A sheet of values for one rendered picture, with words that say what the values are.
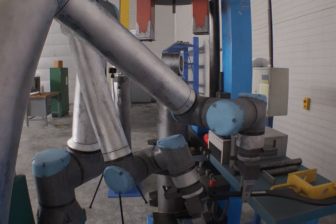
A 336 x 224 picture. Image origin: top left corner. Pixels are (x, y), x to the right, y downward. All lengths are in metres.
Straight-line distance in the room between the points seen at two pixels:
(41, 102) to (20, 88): 7.03
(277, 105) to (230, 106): 1.48
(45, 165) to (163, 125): 0.93
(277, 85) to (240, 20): 0.64
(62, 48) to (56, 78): 4.23
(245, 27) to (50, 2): 1.51
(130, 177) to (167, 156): 0.14
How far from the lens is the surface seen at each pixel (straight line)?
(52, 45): 12.92
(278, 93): 2.06
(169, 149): 0.76
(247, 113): 0.65
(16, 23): 0.29
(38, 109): 7.40
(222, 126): 0.62
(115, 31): 0.51
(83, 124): 0.94
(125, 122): 2.90
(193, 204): 0.78
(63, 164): 0.88
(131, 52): 0.53
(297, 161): 1.32
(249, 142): 0.74
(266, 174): 1.12
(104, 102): 0.71
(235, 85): 1.66
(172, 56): 1.58
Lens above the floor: 1.53
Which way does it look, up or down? 6 degrees down
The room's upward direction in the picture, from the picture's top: straight up
